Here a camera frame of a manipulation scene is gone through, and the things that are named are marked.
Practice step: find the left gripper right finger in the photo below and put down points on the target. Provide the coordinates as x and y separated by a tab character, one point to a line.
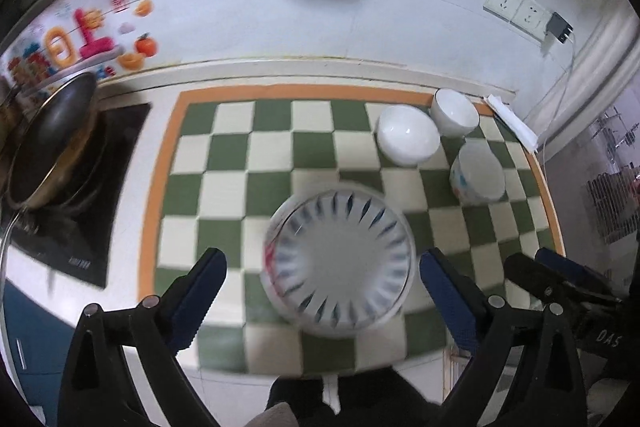
486	331

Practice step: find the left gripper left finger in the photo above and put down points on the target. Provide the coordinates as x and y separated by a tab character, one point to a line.
161	326

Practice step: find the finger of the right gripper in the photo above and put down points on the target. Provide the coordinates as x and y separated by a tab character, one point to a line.
549	286
578	275

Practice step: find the white plate blue stripes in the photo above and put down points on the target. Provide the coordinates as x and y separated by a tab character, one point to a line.
342	261

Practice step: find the white bowl black rim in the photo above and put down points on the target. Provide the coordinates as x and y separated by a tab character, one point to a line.
454	114

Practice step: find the dotted colourful bowl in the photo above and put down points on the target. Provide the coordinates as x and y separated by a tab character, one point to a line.
476	176

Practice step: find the blue cabinet front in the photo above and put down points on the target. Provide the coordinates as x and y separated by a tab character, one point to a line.
39	343

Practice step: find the black induction cooktop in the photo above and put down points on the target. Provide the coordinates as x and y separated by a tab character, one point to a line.
72	234

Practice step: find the white rolled cloth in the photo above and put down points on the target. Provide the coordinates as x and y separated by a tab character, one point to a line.
525	135

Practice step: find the plain white bowl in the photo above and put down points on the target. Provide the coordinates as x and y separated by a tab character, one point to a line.
406	135

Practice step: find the green checkered orange-edged mat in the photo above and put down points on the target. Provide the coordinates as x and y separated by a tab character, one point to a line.
322	233

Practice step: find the metal frying pan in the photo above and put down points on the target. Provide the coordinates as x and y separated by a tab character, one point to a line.
43	165

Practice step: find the grey plug adapter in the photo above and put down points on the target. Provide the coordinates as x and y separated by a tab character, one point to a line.
558	27

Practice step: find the white double wall socket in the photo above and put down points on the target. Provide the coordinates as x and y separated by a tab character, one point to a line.
527	15

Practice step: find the colourful wall sticker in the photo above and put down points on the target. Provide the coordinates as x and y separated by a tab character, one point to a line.
108	37

